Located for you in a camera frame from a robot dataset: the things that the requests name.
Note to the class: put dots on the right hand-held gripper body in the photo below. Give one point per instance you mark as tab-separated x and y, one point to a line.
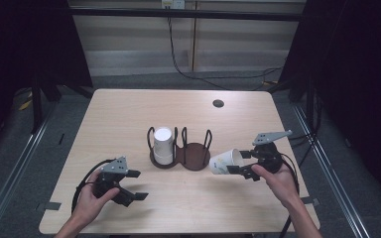
269	157

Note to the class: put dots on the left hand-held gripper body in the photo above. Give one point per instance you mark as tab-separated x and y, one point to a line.
110	185

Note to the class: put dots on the printed white paper cup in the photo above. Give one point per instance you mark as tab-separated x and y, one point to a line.
221	162

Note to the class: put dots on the person's left hand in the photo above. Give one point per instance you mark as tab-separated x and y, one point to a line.
89	203

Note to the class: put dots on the person's right hand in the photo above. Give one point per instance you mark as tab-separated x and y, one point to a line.
281	185

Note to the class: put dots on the plain white paper cup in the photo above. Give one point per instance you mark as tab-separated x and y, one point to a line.
163	159
163	140

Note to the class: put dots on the round black table grommet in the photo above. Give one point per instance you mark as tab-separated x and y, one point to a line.
218	103

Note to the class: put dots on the grey tape strip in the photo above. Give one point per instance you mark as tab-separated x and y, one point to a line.
49	206
312	200

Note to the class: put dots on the black metal stand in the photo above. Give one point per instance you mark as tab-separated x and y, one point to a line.
37	105

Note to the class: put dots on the black curtain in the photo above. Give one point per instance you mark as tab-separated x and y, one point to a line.
23	43
360	82

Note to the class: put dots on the black horizontal bar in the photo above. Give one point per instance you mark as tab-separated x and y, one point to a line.
185	14

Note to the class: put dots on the metal floor rail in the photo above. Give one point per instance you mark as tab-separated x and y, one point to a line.
330	172
11	178

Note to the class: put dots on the white wall outlet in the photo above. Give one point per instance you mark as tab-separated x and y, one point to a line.
173	4

